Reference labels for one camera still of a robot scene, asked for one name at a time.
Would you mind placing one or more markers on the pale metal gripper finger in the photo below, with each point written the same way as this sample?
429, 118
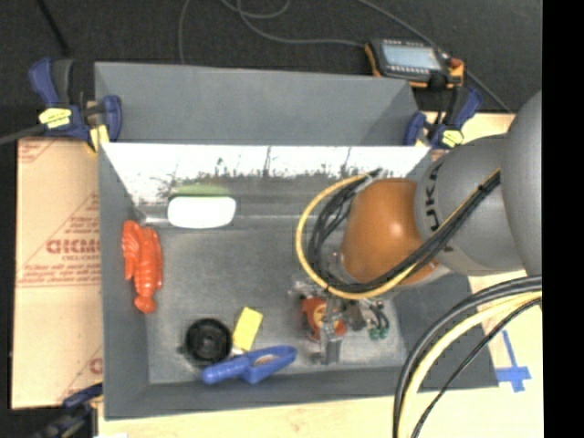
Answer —
306, 289
332, 349

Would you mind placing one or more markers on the orange round toy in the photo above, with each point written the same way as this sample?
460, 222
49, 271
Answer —
312, 317

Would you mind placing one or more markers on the yellow sponge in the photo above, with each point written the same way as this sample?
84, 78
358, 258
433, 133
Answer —
247, 329

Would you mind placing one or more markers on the blue plastic scoop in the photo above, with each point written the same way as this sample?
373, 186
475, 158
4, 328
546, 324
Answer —
255, 365

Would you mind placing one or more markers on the black round lid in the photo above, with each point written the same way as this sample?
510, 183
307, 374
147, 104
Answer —
208, 341

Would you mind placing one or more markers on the orange toy lobster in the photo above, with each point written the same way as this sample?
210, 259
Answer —
143, 263

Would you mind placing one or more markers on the grey metal bin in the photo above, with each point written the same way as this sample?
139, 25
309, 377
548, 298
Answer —
255, 107

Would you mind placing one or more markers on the brown cardboard board, red print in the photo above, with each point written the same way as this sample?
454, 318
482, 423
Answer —
55, 226

